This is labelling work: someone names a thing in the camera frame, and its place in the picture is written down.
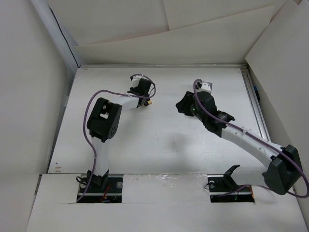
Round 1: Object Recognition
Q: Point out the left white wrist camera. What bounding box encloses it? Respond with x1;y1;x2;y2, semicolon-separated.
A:
130;75;142;87

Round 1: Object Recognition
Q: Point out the purple cable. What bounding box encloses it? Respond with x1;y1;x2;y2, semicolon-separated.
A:
76;73;156;203
193;78;309;199

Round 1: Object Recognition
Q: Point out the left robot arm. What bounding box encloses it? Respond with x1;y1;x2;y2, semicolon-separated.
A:
83;74;156;192

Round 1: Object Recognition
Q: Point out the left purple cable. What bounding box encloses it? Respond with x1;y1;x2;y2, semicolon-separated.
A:
76;73;156;203

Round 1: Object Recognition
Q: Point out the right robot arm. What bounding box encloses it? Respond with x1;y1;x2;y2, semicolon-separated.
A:
176;91;303;195

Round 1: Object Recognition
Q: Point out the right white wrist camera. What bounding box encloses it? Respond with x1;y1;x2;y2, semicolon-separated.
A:
195;81;212;94

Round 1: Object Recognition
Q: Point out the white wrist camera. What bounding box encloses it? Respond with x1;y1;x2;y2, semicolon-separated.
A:
130;75;142;87
195;81;212;94

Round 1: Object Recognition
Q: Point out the aluminium frame rail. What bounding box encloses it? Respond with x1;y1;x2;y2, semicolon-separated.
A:
240;65;271;141

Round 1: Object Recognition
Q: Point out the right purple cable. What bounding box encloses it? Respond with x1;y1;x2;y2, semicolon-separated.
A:
193;78;309;199

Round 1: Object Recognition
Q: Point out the blue object on rail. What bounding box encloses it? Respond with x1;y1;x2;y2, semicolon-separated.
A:
253;86;261;101

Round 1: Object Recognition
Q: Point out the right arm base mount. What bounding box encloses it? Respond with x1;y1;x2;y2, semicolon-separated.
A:
204;165;255;203

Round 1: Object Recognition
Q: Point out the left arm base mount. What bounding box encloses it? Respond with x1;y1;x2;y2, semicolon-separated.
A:
76;170;124;203

